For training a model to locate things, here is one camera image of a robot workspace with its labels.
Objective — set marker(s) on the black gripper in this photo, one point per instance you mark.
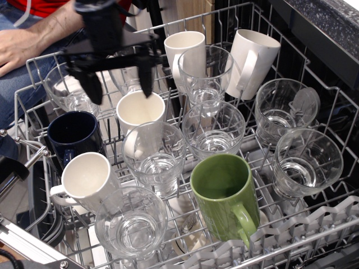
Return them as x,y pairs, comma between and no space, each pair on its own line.
110,46

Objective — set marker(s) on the green ceramic mug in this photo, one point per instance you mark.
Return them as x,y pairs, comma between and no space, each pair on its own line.
225,192

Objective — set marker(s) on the person's forearm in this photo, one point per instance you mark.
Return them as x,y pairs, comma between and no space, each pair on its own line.
60,24

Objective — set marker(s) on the white mug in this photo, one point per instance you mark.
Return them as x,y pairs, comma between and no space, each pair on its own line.
185,45
87,180
135,109
253,55

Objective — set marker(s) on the white mug back centre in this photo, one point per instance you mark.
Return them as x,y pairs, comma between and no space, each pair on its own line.
185,45

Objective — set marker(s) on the dark blue ceramic mug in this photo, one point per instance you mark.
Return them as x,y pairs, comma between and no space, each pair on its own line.
75,133

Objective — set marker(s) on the white mug front left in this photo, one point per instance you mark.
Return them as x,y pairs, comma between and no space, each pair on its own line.
87,180

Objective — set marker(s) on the white mug back right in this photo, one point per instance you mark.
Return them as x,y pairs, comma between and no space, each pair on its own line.
253,55

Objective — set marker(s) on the person's hand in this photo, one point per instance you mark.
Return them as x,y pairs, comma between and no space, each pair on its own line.
17,46

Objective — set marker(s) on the clear glass back left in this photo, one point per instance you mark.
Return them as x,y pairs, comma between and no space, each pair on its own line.
126,79

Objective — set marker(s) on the clear glass far left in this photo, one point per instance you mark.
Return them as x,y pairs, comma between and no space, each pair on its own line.
67,92

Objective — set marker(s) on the clear glass centre front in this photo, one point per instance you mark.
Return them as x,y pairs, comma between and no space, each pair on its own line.
155,154

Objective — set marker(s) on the clear tall glass back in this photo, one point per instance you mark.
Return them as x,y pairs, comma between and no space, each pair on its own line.
205,73

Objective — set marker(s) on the clear glass front left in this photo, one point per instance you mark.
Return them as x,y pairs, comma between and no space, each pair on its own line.
131,223

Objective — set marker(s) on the clear glass right back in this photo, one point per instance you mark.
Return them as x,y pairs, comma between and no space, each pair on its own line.
283,105

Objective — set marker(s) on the white plate lower rack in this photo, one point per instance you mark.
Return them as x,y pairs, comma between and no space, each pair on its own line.
189,237

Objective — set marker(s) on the clear glass right front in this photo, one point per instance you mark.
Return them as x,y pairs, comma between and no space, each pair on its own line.
305,162

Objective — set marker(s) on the dark speckled countertop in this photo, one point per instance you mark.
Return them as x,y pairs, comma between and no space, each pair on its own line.
329,29

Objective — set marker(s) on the grey plastic tine holder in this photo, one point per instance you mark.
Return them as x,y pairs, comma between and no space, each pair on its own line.
295,227

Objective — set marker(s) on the grey wire dishwasher rack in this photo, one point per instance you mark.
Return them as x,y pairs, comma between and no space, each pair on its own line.
69,234

